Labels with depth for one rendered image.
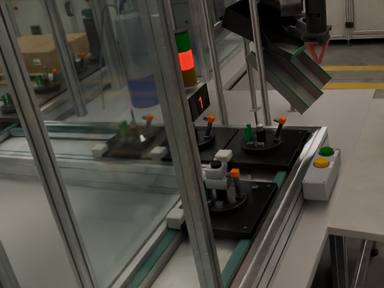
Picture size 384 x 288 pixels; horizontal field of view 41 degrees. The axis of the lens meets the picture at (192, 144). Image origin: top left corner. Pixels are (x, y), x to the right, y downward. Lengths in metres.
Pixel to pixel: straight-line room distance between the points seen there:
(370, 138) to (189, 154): 1.26
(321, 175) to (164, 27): 0.93
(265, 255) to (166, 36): 0.70
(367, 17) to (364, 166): 4.08
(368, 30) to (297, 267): 4.59
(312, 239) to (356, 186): 0.29
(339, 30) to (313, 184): 4.44
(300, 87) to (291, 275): 0.82
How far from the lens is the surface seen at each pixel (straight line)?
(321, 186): 1.50
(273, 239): 1.30
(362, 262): 2.45
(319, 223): 1.51
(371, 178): 1.71
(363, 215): 1.54
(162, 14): 0.69
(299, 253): 1.41
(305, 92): 1.94
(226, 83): 2.64
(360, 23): 5.79
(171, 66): 0.71
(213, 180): 1.39
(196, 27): 2.62
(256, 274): 1.20
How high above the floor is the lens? 1.74
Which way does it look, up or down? 25 degrees down
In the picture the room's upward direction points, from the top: 11 degrees counter-clockwise
